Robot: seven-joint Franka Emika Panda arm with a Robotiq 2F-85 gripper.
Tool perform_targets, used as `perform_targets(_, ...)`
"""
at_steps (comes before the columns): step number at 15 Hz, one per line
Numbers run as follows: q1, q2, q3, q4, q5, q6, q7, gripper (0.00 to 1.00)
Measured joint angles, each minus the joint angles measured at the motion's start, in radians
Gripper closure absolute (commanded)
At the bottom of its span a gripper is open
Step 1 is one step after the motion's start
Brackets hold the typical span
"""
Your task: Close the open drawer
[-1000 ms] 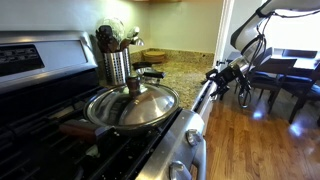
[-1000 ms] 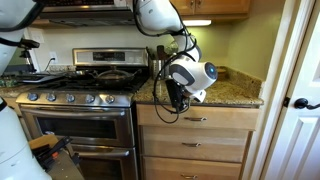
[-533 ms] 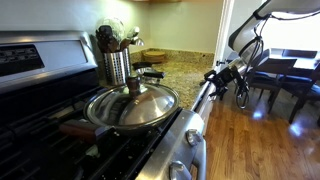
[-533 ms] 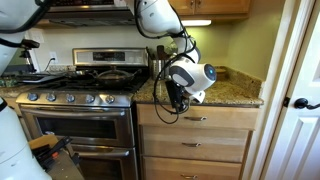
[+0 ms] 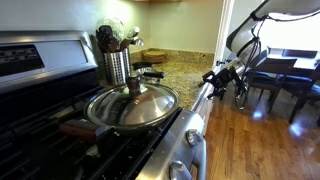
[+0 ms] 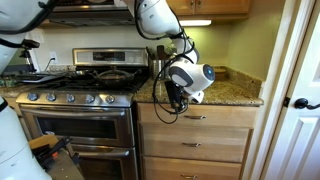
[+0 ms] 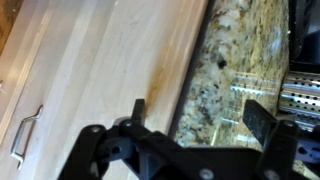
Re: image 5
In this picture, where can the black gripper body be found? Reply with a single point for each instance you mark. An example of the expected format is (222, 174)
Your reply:
(225, 78)

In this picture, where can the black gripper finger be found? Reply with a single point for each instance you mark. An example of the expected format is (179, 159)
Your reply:
(208, 79)
(219, 92)

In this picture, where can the light wooden spice drawer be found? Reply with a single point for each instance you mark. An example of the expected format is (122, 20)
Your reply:
(202, 96)

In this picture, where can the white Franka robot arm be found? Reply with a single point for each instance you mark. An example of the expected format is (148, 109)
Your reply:
(243, 36)

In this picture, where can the silver range knob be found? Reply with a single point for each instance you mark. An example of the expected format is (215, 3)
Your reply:
(177, 170)
(192, 137)

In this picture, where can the dark chair blue seat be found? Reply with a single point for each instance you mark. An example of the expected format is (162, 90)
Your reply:
(305, 90)
(283, 78)

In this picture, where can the round wooden trivet stack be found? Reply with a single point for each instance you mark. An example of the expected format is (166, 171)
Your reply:
(154, 56)

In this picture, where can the steel pan lid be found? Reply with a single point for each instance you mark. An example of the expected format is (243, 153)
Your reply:
(143, 106)

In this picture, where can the dark wooden dining table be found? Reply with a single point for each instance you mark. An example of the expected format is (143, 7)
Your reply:
(300, 61)

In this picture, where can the shiny metal ladle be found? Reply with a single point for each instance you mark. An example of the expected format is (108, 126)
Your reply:
(135, 33)

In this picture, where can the perforated steel utensil holder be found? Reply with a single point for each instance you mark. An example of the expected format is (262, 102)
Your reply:
(116, 68)

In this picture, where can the dark wooden spoons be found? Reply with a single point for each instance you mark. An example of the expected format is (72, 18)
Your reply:
(106, 38)

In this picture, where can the stainless steel gas range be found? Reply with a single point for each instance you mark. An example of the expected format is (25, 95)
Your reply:
(50, 56)

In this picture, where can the white door frame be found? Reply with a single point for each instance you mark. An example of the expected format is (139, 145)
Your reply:
(223, 26)

